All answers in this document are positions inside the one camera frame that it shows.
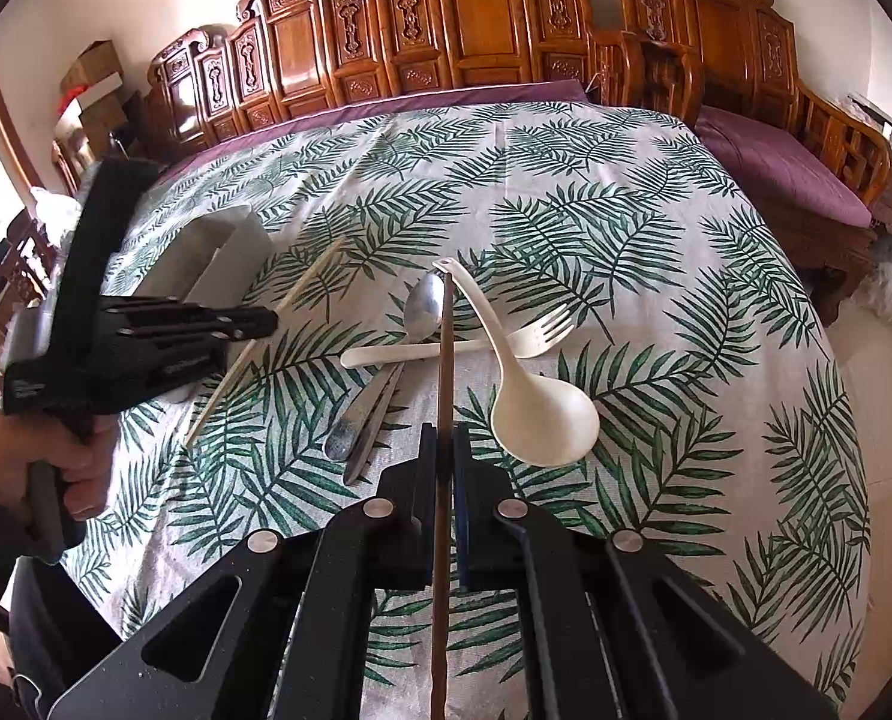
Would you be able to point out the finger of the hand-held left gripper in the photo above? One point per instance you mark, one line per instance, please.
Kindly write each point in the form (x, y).
(191, 317)
(176, 367)

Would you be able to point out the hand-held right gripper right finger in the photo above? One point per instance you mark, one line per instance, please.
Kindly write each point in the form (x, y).
(464, 480)

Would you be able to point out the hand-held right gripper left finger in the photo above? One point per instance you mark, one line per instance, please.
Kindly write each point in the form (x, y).
(427, 480)

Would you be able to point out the grey rectangular box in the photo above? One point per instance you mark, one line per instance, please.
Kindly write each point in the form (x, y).
(236, 262)

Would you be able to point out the dark brown chopstick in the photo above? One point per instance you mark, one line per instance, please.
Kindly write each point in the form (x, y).
(446, 375)

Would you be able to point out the light wooden chopstick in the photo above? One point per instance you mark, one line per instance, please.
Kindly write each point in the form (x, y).
(303, 289)

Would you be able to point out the slim metal utensil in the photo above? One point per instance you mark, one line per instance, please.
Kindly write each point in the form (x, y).
(371, 427)

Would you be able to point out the white plastic bag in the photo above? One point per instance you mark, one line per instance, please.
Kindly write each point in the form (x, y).
(29, 210)

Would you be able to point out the dark carved wooden chair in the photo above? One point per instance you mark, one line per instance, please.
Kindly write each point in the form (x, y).
(11, 292)

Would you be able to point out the white plastic soup spoon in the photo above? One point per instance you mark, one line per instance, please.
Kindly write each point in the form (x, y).
(543, 420)

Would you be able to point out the white box with red flowers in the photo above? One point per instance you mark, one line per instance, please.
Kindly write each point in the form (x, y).
(78, 109)

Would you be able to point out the white plastic fork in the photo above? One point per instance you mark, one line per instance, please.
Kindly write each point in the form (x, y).
(536, 334)

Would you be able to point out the metal spoon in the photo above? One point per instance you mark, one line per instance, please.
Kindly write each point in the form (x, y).
(422, 311)

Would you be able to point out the brown cardboard box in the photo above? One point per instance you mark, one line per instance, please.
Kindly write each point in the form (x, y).
(97, 67)

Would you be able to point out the person's dark clothing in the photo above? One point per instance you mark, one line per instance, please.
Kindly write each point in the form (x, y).
(56, 645)

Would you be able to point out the green leaf print tablecloth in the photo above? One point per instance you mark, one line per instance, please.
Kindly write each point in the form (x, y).
(603, 202)

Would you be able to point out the carved wooden sofa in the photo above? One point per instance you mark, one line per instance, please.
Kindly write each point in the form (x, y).
(386, 22)

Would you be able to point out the purple armchair cushion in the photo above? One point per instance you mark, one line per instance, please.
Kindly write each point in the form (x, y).
(783, 157)

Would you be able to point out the clear plastic bag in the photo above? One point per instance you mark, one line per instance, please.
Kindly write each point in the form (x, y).
(886, 281)

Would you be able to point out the carved wooden armchair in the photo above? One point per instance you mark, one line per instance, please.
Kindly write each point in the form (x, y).
(715, 22)

